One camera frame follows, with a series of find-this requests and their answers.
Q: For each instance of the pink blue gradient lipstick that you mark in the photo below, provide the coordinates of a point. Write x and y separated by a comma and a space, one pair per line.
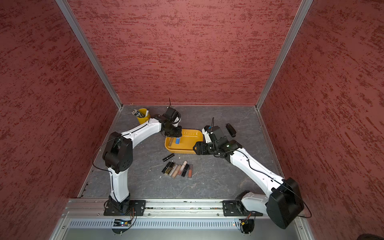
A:
177, 140

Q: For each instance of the pens in yellow cup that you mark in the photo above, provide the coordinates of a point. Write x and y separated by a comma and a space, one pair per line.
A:
138, 114

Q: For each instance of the silver cap coral lip gloss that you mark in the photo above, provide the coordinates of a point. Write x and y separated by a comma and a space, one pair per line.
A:
190, 171

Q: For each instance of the yellow metal pen cup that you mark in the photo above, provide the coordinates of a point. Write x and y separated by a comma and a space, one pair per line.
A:
146, 118

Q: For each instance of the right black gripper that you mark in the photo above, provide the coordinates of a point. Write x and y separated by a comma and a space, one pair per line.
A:
204, 151

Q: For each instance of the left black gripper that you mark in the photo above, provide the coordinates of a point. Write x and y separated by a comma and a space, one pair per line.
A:
178, 134

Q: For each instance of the beige lipstick tube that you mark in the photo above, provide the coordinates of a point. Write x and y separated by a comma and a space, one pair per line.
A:
176, 172

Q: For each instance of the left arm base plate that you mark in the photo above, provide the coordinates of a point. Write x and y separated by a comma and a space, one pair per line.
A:
130, 208

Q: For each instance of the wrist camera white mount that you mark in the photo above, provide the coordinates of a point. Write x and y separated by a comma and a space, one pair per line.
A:
208, 134
177, 120

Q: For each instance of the aluminium front rail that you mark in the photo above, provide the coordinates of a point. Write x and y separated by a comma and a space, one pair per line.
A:
157, 208

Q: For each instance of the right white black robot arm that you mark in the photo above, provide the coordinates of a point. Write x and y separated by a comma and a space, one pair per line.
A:
283, 201

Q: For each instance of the right aluminium corner post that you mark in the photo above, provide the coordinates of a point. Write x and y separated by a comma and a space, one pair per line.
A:
291, 35

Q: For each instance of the yellow plastic storage box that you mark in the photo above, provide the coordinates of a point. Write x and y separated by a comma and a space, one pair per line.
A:
188, 140

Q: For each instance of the gold black square lipstick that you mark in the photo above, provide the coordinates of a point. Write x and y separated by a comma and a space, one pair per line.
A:
169, 168

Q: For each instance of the aluminium corner post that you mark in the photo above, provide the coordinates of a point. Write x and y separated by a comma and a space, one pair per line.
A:
79, 33
291, 35

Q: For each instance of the black round lipstick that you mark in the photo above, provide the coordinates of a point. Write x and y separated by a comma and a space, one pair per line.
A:
185, 170

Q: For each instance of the left aluminium corner post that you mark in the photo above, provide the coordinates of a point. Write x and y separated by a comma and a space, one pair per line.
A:
79, 33

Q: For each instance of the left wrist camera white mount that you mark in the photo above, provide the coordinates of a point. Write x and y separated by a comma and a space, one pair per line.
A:
177, 120

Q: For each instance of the black rectangular block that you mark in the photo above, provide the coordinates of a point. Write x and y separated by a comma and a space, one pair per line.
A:
231, 130

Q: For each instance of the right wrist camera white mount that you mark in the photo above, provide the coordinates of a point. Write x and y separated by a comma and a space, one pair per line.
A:
208, 134

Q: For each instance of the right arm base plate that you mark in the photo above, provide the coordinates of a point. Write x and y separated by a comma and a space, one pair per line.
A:
240, 208

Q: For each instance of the pink beige lip gloss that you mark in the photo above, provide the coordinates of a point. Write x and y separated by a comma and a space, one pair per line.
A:
182, 167

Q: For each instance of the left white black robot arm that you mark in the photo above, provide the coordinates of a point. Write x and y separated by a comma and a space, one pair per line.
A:
118, 154

